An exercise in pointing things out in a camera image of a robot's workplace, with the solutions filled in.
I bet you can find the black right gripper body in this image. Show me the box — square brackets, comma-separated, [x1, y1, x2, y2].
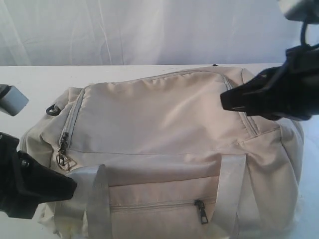
[283, 44, 319, 121]

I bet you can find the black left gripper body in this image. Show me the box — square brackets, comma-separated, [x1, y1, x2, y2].
[0, 132, 37, 219]

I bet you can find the metal ring zipper pull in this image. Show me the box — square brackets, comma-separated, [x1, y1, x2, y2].
[56, 149, 72, 171]

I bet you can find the beige duffel bag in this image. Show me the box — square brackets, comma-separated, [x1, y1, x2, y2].
[20, 66, 304, 239]

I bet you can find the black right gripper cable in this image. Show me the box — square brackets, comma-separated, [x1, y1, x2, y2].
[299, 19, 312, 49]

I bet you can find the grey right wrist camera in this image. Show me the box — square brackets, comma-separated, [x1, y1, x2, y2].
[277, 0, 319, 24]

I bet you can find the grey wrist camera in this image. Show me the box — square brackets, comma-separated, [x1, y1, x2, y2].
[0, 84, 29, 117]
[277, 0, 319, 24]

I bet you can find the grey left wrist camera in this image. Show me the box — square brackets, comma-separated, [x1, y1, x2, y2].
[0, 84, 29, 117]

